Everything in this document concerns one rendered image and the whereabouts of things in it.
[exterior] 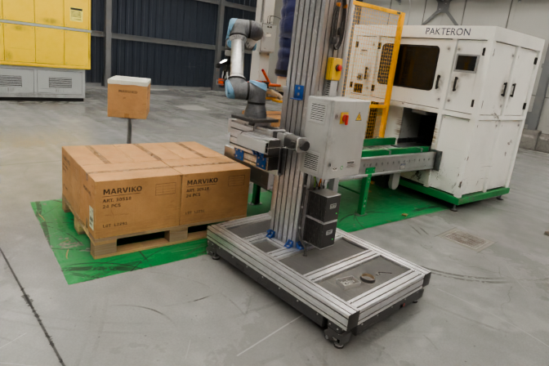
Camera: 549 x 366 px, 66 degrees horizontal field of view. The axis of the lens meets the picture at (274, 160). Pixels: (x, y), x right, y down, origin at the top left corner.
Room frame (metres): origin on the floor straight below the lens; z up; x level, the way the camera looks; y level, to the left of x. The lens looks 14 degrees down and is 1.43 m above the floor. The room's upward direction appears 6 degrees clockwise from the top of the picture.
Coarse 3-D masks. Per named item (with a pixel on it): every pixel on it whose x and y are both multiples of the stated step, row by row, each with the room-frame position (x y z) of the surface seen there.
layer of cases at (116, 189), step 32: (64, 160) 3.25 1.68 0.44; (96, 160) 3.01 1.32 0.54; (128, 160) 3.11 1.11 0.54; (160, 160) 3.22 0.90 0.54; (192, 160) 3.32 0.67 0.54; (224, 160) 3.43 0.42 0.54; (64, 192) 3.26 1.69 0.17; (96, 192) 2.54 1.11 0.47; (128, 192) 2.67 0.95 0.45; (160, 192) 2.81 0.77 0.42; (192, 192) 2.96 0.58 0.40; (224, 192) 3.13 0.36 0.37; (96, 224) 2.54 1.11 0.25; (128, 224) 2.67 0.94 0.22; (160, 224) 2.82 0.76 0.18
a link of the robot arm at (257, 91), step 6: (252, 84) 2.70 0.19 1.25; (258, 84) 2.69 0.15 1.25; (264, 84) 2.71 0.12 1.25; (252, 90) 2.68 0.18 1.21; (258, 90) 2.69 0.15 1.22; (264, 90) 2.71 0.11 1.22; (252, 96) 2.69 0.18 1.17; (258, 96) 2.69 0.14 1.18; (264, 96) 2.72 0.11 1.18; (258, 102) 2.69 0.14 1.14; (264, 102) 2.72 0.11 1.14
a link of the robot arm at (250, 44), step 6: (252, 24) 2.86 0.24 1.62; (258, 24) 2.89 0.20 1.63; (252, 30) 2.85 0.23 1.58; (258, 30) 2.87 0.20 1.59; (252, 36) 2.87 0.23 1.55; (258, 36) 2.90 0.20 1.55; (246, 42) 3.17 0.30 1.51; (252, 42) 3.07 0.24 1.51; (246, 48) 3.25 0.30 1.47; (252, 48) 3.26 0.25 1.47
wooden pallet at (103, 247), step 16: (64, 208) 3.26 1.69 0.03; (80, 224) 2.82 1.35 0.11; (192, 224) 2.97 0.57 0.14; (96, 240) 2.54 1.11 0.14; (112, 240) 2.60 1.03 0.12; (160, 240) 2.88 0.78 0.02; (176, 240) 2.90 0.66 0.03; (192, 240) 2.98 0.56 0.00; (96, 256) 2.54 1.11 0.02; (112, 256) 2.61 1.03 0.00
